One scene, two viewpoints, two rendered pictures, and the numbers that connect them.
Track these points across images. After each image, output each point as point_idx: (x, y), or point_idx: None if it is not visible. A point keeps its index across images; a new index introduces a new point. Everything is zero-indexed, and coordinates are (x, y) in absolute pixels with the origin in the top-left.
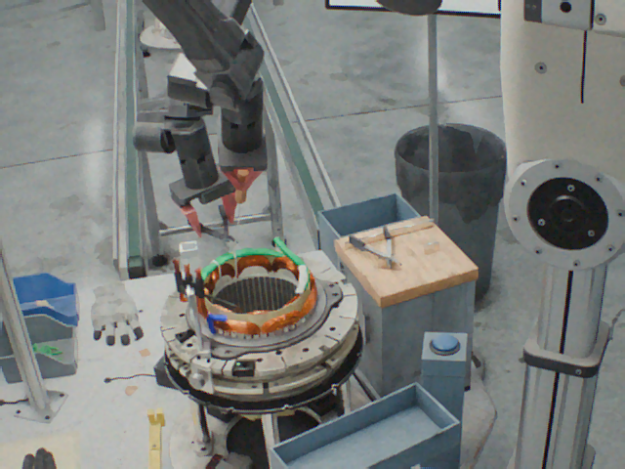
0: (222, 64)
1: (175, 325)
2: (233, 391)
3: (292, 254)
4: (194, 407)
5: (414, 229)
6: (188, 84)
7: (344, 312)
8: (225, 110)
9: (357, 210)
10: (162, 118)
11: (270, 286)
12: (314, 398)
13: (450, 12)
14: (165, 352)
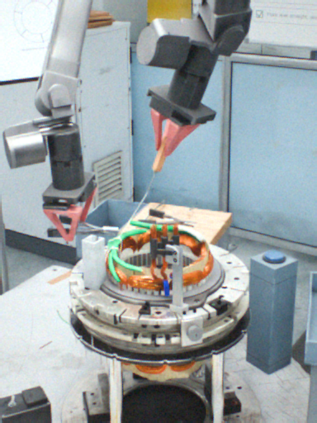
0: (249, 2)
1: (124, 308)
2: (216, 331)
3: (158, 225)
4: (120, 401)
5: (159, 209)
6: (176, 43)
7: (218, 253)
8: (198, 65)
9: (92, 218)
10: (36, 127)
11: (137, 264)
12: (250, 318)
13: (18, 80)
14: (100, 349)
